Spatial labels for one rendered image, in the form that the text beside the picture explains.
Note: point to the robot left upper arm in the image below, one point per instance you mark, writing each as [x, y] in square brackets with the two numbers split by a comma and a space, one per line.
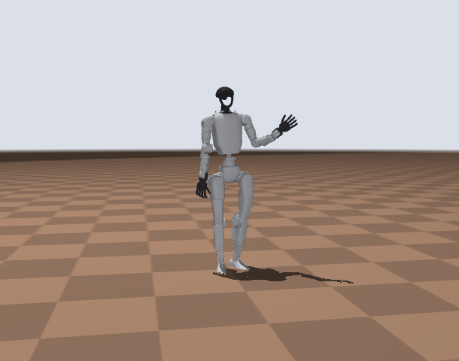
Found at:
[249, 128]

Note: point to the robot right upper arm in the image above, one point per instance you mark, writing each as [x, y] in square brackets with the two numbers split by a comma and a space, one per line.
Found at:
[206, 124]

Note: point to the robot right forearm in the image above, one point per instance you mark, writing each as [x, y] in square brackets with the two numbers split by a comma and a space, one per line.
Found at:
[204, 162]

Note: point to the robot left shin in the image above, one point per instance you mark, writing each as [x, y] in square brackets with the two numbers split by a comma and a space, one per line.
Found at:
[239, 234]

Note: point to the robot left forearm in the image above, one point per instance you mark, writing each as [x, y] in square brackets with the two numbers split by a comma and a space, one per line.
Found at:
[264, 140]

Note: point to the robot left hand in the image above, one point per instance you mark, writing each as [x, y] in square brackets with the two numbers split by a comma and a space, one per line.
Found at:
[285, 126]

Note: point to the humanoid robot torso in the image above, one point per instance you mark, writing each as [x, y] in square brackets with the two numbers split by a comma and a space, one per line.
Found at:
[227, 139]

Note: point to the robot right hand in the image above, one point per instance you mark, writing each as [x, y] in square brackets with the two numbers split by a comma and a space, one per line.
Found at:
[202, 186]

